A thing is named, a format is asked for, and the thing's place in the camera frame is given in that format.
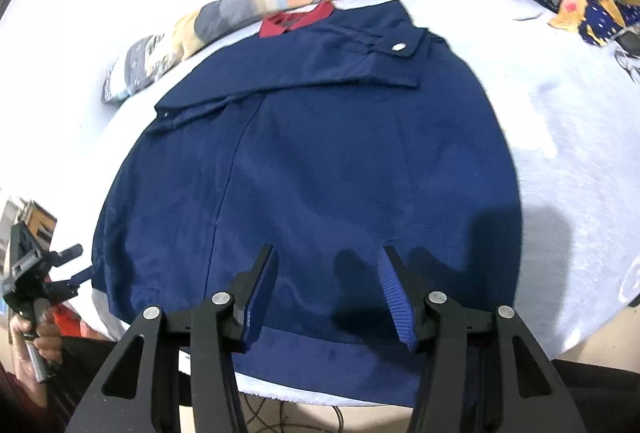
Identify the person's left forearm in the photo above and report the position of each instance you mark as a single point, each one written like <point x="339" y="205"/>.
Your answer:
<point x="11" y="393"/>

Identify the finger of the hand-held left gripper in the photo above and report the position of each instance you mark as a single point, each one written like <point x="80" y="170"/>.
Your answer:
<point x="67" y="254"/>
<point x="70" y="284"/>

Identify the person's left hand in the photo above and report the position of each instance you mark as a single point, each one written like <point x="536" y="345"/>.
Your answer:
<point x="47" y="335"/>

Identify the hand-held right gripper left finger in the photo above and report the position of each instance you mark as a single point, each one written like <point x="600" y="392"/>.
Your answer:
<point x="261" y="293"/>

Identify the navy blue jacket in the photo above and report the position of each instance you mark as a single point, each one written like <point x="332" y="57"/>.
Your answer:
<point x="320" y="153"/>

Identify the white bed sheet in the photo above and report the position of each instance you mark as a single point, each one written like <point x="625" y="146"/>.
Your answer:
<point x="560" y="123"/>

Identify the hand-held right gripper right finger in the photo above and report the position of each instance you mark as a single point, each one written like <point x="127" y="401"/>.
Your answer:
<point x="395" y="298"/>

